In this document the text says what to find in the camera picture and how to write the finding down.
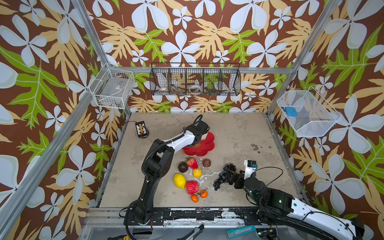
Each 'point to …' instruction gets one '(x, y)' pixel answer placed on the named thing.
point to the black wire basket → (195, 79)
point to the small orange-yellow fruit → (197, 172)
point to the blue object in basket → (291, 111)
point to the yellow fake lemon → (180, 180)
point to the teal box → (233, 233)
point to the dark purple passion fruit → (183, 167)
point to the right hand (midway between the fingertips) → (230, 172)
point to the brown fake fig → (206, 162)
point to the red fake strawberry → (191, 162)
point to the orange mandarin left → (194, 198)
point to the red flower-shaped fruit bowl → (205, 145)
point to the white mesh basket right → (310, 114)
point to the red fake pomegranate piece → (192, 187)
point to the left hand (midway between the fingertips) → (186, 133)
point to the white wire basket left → (112, 87)
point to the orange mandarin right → (204, 194)
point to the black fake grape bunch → (223, 176)
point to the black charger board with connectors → (141, 128)
